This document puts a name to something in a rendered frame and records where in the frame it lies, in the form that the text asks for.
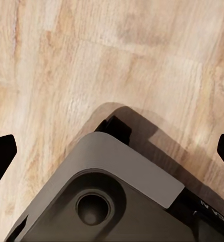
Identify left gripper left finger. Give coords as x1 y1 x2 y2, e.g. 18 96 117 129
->
0 134 17 180

